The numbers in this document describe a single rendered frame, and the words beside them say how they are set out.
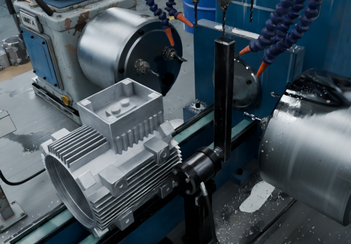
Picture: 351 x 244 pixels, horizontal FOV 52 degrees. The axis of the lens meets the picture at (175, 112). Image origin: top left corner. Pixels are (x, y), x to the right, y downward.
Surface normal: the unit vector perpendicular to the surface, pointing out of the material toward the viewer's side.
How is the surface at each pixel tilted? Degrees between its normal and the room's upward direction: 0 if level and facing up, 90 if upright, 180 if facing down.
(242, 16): 90
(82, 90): 90
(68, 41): 90
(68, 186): 50
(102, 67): 77
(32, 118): 0
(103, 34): 39
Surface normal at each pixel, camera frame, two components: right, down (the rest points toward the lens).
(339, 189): -0.70, 0.29
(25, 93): -0.06, -0.82
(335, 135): -0.55, -0.24
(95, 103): 0.71, 0.37
